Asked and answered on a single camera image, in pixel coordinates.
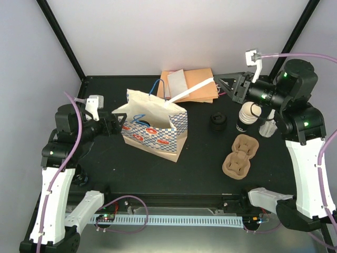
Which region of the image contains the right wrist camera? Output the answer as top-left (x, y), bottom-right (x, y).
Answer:
top-left (245, 48), bottom-right (263, 83)

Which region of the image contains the white slotted cable duct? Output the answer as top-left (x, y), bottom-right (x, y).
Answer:
top-left (88, 214), bottom-right (244, 228)

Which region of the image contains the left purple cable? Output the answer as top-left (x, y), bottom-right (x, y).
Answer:
top-left (35, 91), bottom-right (85, 253)

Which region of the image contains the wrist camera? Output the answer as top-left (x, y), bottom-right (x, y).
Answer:
top-left (245, 48), bottom-right (263, 83)
top-left (85, 95), bottom-right (104, 121)

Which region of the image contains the stack of orange paper bags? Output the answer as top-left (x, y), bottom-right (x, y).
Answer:
top-left (156, 68), bottom-right (226, 103)

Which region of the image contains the jar of straws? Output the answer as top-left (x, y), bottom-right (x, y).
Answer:
top-left (259, 110), bottom-right (277, 138)

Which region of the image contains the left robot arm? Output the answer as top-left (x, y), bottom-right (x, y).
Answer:
top-left (19, 104), bottom-right (127, 252)

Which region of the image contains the stack of paper cups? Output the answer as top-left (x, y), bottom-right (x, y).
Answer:
top-left (236, 102), bottom-right (262, 132)

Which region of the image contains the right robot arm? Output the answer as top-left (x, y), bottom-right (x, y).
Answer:
top-left (213, 59), bottom-right (336, 232)

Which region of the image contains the blue checkered paper bag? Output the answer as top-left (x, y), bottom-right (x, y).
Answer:
top-left (113, 89), bottom-right (188, 162)

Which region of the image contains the brown cardboard cup carrier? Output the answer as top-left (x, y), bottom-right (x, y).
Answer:
top-left (222, 134), bottom-right (259, 180)

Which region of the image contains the stack of black lids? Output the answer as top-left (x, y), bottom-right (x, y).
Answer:
top-left (210, 112), bottom-right (227, 132)

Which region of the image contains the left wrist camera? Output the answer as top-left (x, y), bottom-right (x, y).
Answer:
top-left (85, 95), bottom-right (104, 121)

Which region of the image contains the white straw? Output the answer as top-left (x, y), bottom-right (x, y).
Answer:
top-left (164, 77), bottom-right (214, 108)

